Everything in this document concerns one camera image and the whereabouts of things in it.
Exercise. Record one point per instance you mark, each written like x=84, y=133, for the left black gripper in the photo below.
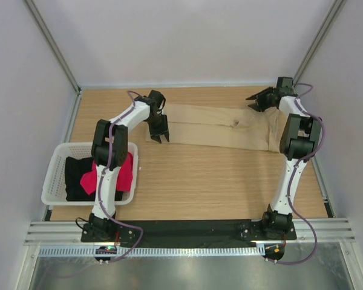
x=164, y=129

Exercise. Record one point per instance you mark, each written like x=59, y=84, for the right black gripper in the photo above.
x=260, y=106

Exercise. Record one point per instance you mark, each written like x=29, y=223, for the beige t shirt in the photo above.
x=225, y=127

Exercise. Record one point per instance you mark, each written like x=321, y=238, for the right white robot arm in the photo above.
x=302, y=137

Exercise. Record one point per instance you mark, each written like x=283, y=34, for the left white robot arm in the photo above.
x=110, y=150

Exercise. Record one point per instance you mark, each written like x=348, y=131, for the pink t shirt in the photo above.
x=88, y=180

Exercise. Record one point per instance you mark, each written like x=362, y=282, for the black t shirt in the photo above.
x=74, y=169

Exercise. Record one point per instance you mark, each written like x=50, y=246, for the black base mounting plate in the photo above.
x=184, y=234

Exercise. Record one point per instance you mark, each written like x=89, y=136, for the white plastic laundry basket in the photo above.
x=53, y=191

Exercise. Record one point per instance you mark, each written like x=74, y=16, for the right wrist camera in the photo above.
x=284, y=85

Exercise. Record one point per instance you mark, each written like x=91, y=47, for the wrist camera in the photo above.
x=284, y=85
x=158, y=98

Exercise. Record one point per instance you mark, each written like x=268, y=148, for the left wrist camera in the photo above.
x=158, y=98

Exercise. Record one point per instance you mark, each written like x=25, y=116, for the white slotted cable duct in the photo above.
x=111, y=251

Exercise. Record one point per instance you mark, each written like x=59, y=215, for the right aluminium frame post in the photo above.
x=321, y=34

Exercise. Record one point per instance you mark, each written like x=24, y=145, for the aluminium frame post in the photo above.
x=321, y=34
x=36, y=15

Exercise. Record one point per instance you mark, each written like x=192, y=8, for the aluminium front rail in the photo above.
x=327, y=230

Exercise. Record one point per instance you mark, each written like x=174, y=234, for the left aluminium frame post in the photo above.
x=36, y=15

